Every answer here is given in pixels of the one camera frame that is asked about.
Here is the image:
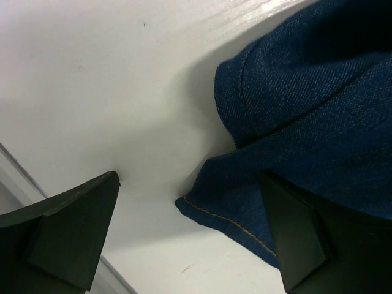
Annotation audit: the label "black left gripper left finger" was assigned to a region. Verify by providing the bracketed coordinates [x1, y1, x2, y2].
[1, 171, 120, 291]

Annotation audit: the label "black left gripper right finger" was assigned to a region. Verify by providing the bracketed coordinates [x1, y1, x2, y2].
[260, 171, 391, 294]

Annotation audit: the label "dark blue denim trousers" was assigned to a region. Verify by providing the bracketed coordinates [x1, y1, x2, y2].
[175, 1, 391, 266]

